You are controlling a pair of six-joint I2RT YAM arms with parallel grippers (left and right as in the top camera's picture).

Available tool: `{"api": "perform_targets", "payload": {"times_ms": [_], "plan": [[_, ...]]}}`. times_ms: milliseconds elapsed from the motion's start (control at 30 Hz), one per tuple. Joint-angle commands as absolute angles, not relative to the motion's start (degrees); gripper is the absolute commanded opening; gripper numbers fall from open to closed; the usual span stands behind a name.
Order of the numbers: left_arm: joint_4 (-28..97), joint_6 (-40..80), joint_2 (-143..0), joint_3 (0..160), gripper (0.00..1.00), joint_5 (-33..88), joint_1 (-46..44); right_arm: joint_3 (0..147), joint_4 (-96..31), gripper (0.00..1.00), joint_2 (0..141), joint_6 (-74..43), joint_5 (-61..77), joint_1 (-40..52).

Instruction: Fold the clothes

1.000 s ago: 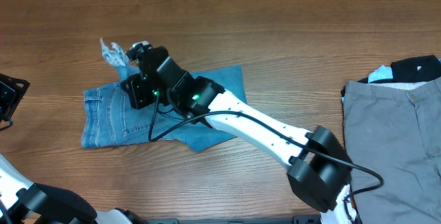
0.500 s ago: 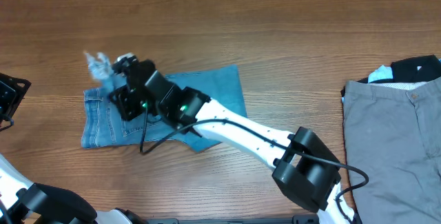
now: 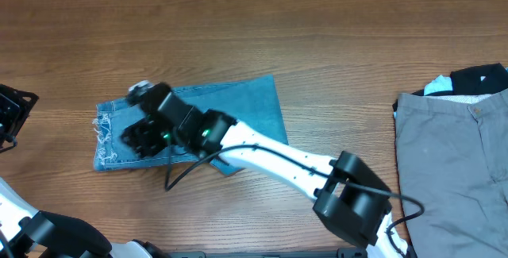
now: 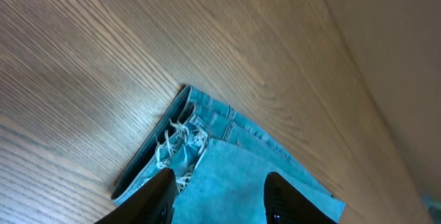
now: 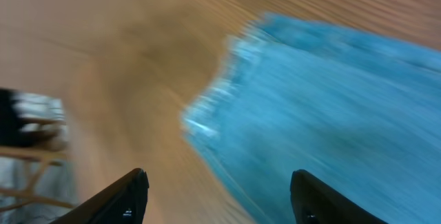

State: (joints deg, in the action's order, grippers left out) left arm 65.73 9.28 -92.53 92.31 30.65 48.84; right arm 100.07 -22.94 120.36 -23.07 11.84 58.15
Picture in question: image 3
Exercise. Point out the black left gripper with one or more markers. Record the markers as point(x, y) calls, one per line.
point(17, 111)

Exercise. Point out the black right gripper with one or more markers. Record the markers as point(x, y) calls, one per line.
point(140, 137)

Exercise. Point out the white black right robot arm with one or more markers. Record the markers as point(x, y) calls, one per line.
point(350, 200)

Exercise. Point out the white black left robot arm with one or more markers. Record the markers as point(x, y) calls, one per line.
point(24, 227)

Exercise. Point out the light blue garment in pile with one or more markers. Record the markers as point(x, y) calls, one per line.
point(440, 86)

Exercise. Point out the grey khaki trousers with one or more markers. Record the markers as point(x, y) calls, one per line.
point(452, 157)

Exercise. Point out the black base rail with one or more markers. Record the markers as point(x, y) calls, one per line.
point(339, 253)

